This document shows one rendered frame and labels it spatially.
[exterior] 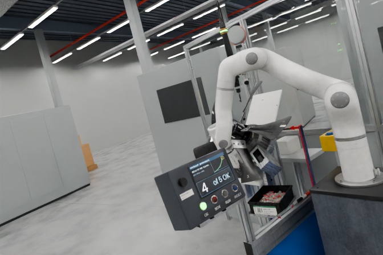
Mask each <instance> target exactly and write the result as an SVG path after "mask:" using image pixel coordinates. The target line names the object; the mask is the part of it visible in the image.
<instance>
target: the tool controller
mask: <svg viewBox="0 0 383 255"><path fill-rule="evenodd" d="M205 178H207V179H208V181H209V184H210V186H211V189H212V190H213V192H212V193H210V194H208V195H206V196H204V197H203V198H201V195H200V193H199V190H198V188H197V185H196V183H197V182H199V181H201V180H203V179H205ZM154 180H155V182H156V185H157V188H158V190H159V192H160V195H161V197H162V201H163V202H164V205H165V208H166V210H167V213H168V215H169V218H170V221H171V223H172V226H173V228H174V230H175V231H186V230H192V229H194V228H195V227H197V226H199V225H200V224H202V223H203V222H205V221H206V220H208V219H213V218H214V215H216V214H218V213H219V212H220V211H222V212H223V211H225V210H226V208H227V207H229V206H230V205H232V204H234V203H235V202H236V201H238V200H240V199H241V198H243V197H245V196H246V195H245V192H244V190H243V188H242V186H241V183H240V181H239V179H238V177H237V175H236V172H235V170H234V168H233V166H232V164H231V161H230V159H229V156H228V154H227V152H226V150H225V148H224V147H223V148H221V149H218V150H216V151H213V152H211V153H209V154H206V155H204V156H202V157H200V158H197V159H195V160H193V161H190V162H188V163H185V164H183V165H181V166H179V167H176V168H174V169H172V170H170V171H167V172H165V173H163V174H160V175H158V176H155V177H154ZM233 184H236V185H237V186H238V190H237V191H236V192H234V191H233V190H232V189H231V186H232V185H233ZM222 190H227V191H228V196H227V197H226V198H224V197H223V196H222V194H221V192H222ZM213 195H215V196H216V197H217V198H218V202H217V203H216V204H213V203H212V202H211V197H212V196H213ZM202 201H203V202H205V203H206V205H207V208H206V209H205V210H204V211H202V210H201V209H200V208H199V204H200V202H202Z"/></svg>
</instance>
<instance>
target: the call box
mask: <svg viewBox="0 0 383 255"><path fill-rule="evenodd" d="M330 131H332V130H330ZM330 131H328V132H330ZM320 142H321V146H322V150H323V151H337V148H336V144H335V139H334V136H333V134H331V135H327V134H326V133H324V134H323V135H321V136H320Z"/></svg>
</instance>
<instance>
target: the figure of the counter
mask: <svg viewBox="0 0 383 255"><path fill-rule="evenodd" d="M196 185H197V188H198V190H199V193H200V195H201V198H203V197H204V196H206V195H208V194H210V193H212V192H213V190H212V189H211V186H210V184H209V181H208V179H207V178H205V179H203V180H201V181H199V182H197V183H196Z"/></svg>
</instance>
